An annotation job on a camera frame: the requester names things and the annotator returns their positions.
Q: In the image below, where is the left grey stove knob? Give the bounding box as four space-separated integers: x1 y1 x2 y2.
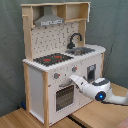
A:
54 73 60 79

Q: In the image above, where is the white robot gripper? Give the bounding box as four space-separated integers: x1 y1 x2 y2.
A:
70 75 89 93

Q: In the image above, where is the grey toy sink basin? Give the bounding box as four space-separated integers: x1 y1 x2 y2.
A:
65 47 95 56

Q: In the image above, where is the grey stove knob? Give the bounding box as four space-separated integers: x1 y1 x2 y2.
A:
54 73 60 79
72 66 78 72

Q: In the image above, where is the white oven door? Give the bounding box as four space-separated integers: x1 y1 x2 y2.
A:
49 83 79 125

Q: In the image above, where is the black toy faucet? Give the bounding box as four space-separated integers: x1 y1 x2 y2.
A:
67 33 82 49

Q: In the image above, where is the wooden toy kitchen frame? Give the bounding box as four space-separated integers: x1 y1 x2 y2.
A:
22 2 105 128

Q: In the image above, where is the grey range hood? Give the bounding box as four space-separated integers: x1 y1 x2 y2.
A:
35 5 64 27

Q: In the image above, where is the white toy microwave door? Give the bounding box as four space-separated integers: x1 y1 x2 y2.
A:
87 3 91 22

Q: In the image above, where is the black toy stovetop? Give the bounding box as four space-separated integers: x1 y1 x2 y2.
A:
34 53 70 66

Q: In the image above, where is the right grey stove knob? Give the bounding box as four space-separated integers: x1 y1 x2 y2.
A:
72 66 78 72

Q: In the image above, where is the grey ice dispenser panel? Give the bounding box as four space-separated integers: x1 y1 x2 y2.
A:
87 65 96 82

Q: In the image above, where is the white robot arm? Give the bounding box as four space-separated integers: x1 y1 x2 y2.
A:
70 75 128 106

